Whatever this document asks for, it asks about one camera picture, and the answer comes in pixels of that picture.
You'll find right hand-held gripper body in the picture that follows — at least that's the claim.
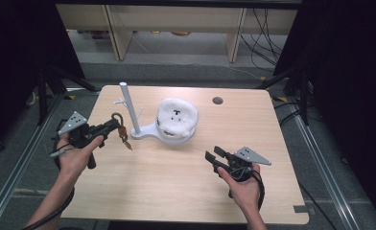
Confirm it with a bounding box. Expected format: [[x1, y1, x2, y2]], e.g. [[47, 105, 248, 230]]
[[223, 146, 272, 183]]

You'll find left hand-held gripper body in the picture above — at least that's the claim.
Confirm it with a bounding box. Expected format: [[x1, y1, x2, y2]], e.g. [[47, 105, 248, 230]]
[[57, 110, 106, 171]]

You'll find green loop keychain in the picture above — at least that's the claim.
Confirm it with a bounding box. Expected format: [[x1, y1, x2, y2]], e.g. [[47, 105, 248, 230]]
[[110, 112, 133, 151]]

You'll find white tree stand with base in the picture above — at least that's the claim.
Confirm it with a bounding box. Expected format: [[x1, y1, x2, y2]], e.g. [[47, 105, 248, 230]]
[[113, 81, 198, 147]]

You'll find white fluffy pouch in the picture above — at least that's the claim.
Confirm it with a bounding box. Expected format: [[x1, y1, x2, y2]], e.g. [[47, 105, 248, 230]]
[[156, 98, 200, 139]]

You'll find person's right hand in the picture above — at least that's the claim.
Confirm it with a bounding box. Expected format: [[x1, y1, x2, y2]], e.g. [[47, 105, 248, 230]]
[[217, 163, 263, 210]]

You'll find person's left hand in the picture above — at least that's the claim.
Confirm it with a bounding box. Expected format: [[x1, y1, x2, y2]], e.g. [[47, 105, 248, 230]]
[[55, 133, 105, 180]]

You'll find black tripod stand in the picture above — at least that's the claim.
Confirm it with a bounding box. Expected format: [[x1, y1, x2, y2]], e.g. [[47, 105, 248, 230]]
[[36, 65, 100, 127], [256, 65, 311, 127]]

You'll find black curtain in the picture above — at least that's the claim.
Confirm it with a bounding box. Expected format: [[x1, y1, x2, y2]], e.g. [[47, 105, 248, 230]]
[[273, 0, 376, 224], [0, 0, 85, 157]]

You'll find beige wooden shelf unit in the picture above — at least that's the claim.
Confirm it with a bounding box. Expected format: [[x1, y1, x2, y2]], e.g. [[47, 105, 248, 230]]
[[55, 3, 299, 63]]

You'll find black floor cable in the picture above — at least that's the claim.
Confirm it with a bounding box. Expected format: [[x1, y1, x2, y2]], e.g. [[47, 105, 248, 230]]
[[273, 100, 309, 127]]

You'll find metal floor rail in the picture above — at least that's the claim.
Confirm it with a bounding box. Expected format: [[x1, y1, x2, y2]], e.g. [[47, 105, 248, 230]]
[[0, 92, 65, 230], [288, 102, 363, 230]]

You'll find left hand-held gripper cable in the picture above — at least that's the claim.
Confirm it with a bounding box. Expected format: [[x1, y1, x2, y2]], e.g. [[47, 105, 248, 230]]
[[21, 135, 76, 230]]

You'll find grey floor cable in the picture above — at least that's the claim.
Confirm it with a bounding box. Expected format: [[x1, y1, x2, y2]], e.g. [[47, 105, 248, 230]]
[[0, 187, 48, 196]]

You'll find bundle of black cables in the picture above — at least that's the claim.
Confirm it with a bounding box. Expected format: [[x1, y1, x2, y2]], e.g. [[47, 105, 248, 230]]
[[240, 8, 288, 73]]

